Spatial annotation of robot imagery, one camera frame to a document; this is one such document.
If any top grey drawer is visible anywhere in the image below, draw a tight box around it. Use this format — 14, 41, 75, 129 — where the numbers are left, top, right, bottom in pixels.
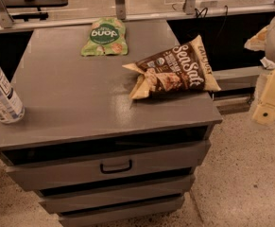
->
7, 140, 211, 191

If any black cable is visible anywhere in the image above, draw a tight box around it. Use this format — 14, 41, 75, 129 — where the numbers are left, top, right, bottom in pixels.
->
194, 5, 230, 36

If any green snack bag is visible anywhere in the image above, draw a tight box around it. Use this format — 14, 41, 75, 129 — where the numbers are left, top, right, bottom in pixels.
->
80, 17, 129, 57

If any grey drawer cabinet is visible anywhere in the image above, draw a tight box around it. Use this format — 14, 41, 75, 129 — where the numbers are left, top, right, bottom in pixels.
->
0, 21, 221, 218

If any brown sea salt chip bag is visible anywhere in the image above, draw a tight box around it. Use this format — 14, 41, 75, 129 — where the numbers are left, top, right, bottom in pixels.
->
124, 35, 221, 99

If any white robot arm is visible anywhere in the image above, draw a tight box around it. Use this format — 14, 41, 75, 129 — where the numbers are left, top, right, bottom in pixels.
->
244, 17, 275, 125

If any middle grey drawer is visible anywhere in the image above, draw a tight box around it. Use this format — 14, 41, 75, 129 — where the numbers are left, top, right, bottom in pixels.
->
40, 174, 195, 214

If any grey metal railing frame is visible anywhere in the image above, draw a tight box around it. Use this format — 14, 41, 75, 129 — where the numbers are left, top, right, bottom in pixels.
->
0, 0, 275, 33

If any black drawer handle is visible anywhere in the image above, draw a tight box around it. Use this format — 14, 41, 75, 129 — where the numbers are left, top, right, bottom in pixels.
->
99, 160, 133, 175

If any grey drawer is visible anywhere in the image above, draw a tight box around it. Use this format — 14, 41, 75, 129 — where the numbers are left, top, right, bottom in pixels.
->
40, 174, 195, 214
59, 194, 184, 227
7, 140, 211, 191

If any clear plastic water bottle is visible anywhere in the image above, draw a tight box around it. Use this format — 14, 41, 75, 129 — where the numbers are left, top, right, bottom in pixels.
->
0, 67, 25, 124

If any bottom grey drawer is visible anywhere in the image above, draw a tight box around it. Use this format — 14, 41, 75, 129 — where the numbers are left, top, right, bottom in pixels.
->
59, 194, 184, 227

